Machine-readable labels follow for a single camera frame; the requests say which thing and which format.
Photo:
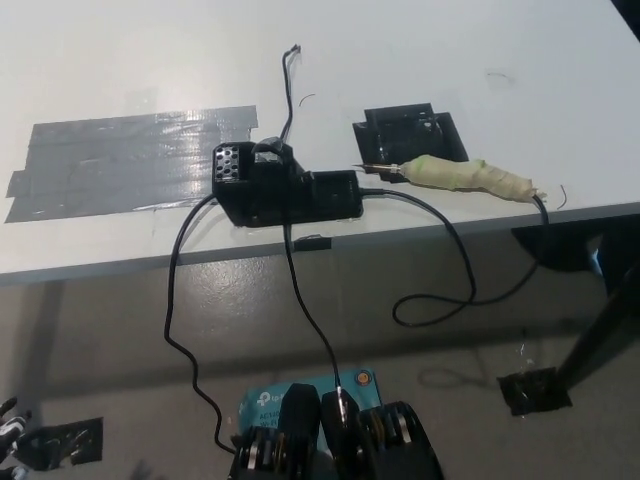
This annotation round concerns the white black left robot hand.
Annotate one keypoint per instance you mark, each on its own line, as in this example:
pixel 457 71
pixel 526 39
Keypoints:
pixel 10 425

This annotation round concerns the black robot torso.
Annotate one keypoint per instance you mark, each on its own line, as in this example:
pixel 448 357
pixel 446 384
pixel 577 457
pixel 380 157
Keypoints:
pixel 300 425

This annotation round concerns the teal tp-link box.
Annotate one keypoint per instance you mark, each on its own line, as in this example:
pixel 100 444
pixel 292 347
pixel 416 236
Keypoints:
pixel 260 400

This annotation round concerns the small black tape strip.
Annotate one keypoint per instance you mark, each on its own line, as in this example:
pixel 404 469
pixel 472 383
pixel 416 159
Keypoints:
pixel 314 244

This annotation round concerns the black fixture block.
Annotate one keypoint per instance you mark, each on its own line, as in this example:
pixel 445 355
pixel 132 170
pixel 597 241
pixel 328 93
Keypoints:
pixel 280 195

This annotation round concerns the black square tray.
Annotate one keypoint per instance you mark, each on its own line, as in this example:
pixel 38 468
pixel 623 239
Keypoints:
pixel 400 135

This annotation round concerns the black floor tape under stand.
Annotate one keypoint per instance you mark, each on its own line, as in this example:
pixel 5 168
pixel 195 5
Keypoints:
pixel 530 395

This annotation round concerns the black stand leg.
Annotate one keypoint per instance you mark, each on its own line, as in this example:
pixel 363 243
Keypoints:
pixel 600 325

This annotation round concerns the grey duct tape patch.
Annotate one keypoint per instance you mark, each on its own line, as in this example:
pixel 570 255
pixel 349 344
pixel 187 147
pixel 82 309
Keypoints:
pixel 125 160

